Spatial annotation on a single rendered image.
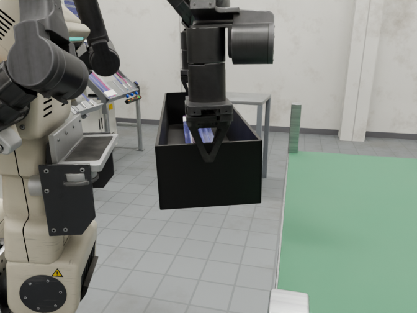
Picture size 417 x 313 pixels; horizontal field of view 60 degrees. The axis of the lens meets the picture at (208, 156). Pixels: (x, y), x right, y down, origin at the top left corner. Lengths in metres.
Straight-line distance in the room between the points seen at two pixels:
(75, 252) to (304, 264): 0.55
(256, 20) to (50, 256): 0.66
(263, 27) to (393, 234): 0.44
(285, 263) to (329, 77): 4.63
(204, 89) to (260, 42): 0.10
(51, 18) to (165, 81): 4.88
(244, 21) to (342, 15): 4.62
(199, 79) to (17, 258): 0.60
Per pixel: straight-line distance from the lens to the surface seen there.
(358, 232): 0.72
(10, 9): 0.79
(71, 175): 0.78
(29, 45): 0.61
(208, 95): 0.53
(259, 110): 2.93
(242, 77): 5.19
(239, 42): 0.52
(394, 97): 5.31
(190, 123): 0.54
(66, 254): 0.94
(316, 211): 0.78
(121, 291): 2.11
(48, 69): 0.58
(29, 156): 0.85
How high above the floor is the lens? 1.29
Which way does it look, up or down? 18 degrees down
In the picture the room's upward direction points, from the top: straight up
